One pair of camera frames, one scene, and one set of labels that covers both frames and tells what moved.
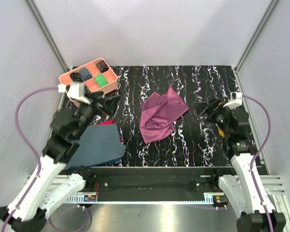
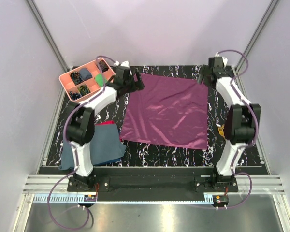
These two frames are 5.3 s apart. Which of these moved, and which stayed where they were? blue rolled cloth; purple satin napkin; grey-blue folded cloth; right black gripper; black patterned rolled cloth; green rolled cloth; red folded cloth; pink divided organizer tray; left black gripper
Moved: right black gripper; purple satin napkin; left black gripper
Stayed: black patterned rolled cloth; green rolled cloth; grey-blue folded cloth; red folded cloth; pink divided organizer tray; blue rolled cloth
